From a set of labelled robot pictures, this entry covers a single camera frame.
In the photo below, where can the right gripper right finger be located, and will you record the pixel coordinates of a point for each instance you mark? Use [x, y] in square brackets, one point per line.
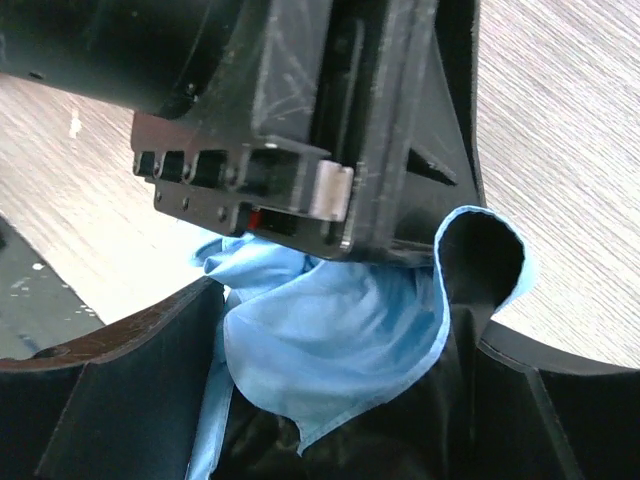
[529, 411]

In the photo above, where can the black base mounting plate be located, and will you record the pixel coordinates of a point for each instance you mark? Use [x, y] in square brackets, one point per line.
[38, 308]

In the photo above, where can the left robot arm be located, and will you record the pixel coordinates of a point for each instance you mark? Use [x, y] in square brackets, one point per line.
[153, 57]

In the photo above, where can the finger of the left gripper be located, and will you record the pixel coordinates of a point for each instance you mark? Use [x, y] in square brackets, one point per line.
[443, 171]

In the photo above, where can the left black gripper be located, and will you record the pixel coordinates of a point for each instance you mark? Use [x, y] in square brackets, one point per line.
[301, 136]

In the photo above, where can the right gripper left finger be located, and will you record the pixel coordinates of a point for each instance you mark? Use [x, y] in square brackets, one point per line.
[122, 402]

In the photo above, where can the light blue folding umbrella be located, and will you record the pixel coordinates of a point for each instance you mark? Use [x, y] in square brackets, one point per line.
[320, 342]

